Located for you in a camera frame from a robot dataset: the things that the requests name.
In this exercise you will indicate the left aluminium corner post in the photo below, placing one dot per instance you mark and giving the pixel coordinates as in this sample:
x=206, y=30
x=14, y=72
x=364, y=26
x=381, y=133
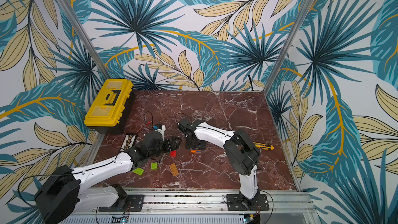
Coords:
x=78, y=27

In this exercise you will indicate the green square lego brick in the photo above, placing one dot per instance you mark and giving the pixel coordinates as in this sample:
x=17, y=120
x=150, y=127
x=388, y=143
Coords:
x=154, y=166

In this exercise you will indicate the yellow black toolbox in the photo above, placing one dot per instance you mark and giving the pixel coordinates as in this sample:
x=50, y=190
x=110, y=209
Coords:
x=110, y=110

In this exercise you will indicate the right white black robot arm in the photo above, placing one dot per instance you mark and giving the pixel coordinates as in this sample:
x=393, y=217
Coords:
x=241, y=152

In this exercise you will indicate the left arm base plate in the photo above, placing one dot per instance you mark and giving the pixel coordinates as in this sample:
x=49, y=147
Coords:
x=129, y=203

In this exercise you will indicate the red square lego brick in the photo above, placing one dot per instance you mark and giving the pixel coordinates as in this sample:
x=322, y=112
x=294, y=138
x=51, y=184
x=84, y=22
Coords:
x=173, y=153

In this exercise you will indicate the aluminium corner post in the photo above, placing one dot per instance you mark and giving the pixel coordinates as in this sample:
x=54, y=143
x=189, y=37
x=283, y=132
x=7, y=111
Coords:
x=301, y=14
x=78, y=27

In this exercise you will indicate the lime green lego brick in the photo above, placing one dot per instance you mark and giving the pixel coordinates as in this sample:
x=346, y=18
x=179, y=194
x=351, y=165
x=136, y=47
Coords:
x=138, y=171

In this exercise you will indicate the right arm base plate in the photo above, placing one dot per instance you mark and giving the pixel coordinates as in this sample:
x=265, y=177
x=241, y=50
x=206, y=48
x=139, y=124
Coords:
x=237, y=202

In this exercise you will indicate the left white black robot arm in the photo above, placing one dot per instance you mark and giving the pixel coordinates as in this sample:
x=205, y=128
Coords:
x=70, y=190

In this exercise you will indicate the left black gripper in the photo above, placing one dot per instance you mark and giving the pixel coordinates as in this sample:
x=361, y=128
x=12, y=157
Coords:
x=169, y=147

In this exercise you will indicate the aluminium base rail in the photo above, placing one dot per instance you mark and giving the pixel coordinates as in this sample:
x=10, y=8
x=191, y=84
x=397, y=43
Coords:
x=193, y=206

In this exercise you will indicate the yellow utility knife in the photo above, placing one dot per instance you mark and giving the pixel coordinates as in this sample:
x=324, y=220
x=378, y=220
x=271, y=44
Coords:
x=264, y=146

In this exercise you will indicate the right aluminium corner post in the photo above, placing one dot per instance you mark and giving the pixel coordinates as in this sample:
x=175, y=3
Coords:
x=301, y=14

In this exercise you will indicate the amber transparent lego brick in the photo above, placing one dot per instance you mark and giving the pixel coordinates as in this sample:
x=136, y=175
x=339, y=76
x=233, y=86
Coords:
x=174, y=169

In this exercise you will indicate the orange lego brick front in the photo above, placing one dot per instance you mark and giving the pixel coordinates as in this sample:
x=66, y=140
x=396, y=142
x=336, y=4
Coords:
x=195, y=151

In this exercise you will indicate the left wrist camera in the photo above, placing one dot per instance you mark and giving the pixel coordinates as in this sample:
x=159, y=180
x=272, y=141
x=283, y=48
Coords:
x=159, y=130

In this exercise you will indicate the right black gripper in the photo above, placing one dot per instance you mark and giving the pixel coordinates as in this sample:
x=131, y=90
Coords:
x=194, y=141

